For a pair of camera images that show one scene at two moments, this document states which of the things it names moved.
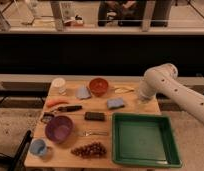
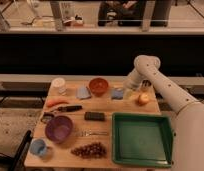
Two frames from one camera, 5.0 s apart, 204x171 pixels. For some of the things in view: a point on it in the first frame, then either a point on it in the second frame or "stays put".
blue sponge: (115, 103) -> (117, 93)
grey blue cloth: (83, 92) stays put
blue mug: (38, 147) stays put
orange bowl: (98, 86) stays put
